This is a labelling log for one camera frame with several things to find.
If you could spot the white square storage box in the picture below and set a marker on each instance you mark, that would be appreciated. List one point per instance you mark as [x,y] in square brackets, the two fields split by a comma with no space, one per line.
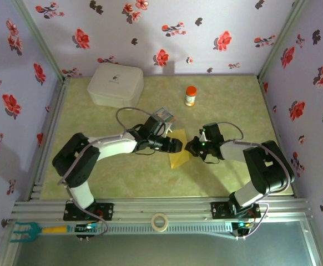
[114,86]

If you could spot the small printed packet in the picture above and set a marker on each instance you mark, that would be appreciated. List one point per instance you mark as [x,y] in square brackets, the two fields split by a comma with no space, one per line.
[165,114]

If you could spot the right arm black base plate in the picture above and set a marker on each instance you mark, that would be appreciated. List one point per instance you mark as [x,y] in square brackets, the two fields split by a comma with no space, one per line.
[219,210]

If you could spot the white tape roll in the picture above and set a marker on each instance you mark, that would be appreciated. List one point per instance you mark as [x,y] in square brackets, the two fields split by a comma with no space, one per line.
[153,223]

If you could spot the aluminium side rail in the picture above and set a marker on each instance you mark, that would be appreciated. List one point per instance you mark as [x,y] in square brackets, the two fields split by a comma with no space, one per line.
[52,124]

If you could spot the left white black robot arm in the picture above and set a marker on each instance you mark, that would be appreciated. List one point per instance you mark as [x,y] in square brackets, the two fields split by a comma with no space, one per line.
[78,163]

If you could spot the orange-capped small bottle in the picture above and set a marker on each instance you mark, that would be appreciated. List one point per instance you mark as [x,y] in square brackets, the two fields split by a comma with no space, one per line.
[190,96]

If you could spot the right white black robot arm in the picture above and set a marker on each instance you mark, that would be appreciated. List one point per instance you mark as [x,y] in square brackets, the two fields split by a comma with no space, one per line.
[264,171]

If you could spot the wide aluminium frame rail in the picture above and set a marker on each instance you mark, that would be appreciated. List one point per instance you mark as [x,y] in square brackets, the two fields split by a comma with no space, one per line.
[164,206]

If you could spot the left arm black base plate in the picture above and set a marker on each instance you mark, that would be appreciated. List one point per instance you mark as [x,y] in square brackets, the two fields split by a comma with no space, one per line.
[106,212]

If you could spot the aluminium corner post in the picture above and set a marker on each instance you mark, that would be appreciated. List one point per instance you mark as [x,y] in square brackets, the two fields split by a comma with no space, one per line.
[36,38]
[282,38]

